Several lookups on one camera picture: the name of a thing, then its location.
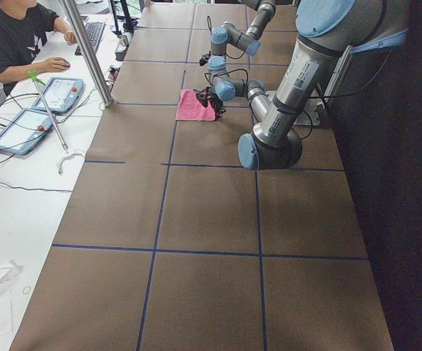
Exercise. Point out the crumpled white tissue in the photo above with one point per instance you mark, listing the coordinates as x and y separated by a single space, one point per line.
10 271

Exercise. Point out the teach pendant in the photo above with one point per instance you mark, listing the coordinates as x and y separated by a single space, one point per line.
62 93
25 131

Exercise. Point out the black keyboard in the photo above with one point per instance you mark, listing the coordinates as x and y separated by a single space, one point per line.
94 32

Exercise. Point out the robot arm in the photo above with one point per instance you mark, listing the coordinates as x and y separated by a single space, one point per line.
325 30
248 42

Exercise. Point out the grabber stick green tip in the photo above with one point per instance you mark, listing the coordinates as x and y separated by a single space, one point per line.
38 83

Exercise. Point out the pink towel with grey edge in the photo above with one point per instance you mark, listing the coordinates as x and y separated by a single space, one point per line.
190 109

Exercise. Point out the person in black shirt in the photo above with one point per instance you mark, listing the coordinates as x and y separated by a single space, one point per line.
23 32

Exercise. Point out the teach pendant far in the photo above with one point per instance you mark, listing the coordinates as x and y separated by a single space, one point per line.
62 93

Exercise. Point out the brown paper table cover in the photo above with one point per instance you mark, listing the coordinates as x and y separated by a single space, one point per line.
167 243

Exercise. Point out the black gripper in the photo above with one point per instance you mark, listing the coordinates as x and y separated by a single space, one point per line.
205 58
216 104

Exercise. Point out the teach pendant near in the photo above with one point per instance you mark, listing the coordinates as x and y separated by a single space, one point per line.
25 131

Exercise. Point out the aluminium frame post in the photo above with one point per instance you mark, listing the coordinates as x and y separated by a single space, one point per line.
87 51

